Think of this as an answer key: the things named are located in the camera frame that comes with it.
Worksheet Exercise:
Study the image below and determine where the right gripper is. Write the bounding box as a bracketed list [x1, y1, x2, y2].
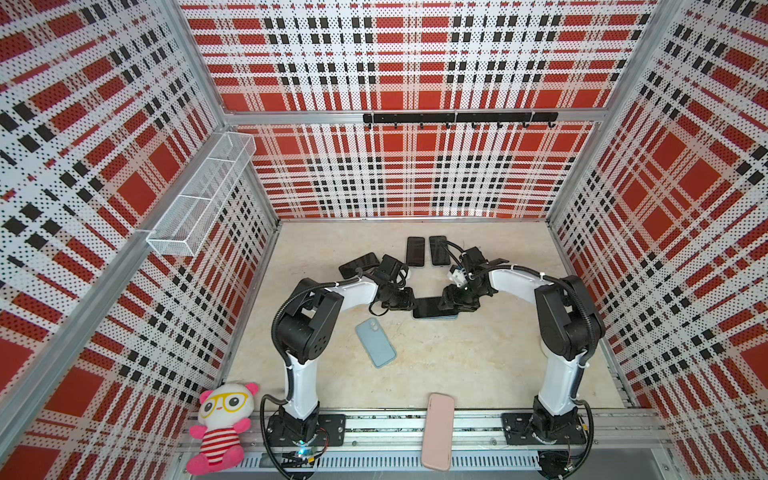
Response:
[438, 280, 487, 312]

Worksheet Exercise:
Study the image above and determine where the black phone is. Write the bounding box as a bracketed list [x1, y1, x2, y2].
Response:
[406, 236, 426, 268]
[412, 297, 459, 316]
[338, 252, 380, 279]
[429, 235, 452, 266]

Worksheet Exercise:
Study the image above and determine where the light blue case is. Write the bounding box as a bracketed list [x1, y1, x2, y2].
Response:
[412, 313, 459, 321]
[355, 318, 396, 368]

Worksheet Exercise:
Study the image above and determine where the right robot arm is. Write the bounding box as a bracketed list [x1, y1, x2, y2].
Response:
[438, 247, 605, 417]

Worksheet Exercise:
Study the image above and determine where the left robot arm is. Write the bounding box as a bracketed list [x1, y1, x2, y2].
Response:
[270, 255, 415, 421]

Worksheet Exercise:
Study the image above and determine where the pink phone case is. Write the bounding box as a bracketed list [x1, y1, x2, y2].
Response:
[421, 393, 455, 472]

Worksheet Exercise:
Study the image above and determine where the pink plush toy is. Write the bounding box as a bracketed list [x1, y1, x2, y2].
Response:
[186, 383, 259, 476]

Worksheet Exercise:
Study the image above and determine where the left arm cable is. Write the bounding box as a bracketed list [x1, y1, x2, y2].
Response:
[271, 277, 361, 361]

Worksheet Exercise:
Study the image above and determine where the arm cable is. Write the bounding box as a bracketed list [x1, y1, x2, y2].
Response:
[271, 277, 361, 361]
[536, 398, 596, 480]

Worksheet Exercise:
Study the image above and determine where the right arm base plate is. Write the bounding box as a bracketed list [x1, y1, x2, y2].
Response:
[501, 409, 587, 446]

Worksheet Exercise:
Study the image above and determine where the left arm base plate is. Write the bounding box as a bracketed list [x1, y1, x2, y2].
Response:
[266, 414, 347, 448]

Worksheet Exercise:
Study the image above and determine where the black hook rail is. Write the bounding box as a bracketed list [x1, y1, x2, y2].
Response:
[362, 111, 559, 126]

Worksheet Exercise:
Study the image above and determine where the white wire basket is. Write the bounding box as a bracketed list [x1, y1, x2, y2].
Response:
[147, 132, 255, 257]

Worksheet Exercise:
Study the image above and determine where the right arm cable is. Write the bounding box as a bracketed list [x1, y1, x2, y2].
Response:
[536, 398, 596, 480]

